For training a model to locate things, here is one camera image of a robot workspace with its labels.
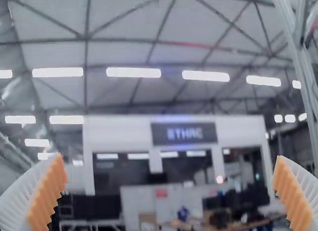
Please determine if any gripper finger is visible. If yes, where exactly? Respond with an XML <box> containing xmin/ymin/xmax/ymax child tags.
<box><xmin>0</xmin><ymin>152</ymin><xmax>69</xmax><ymax>231</ymax></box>
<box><xmin>272</xmin><ymin>155</ymin><xmax>318</xmax><ymax>231</ymax></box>

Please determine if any dark sign panel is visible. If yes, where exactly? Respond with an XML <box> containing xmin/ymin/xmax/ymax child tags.
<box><xmin>151</xmin><ymin>122</ymin><xmax>219</xmax><ymax>146</ymax></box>

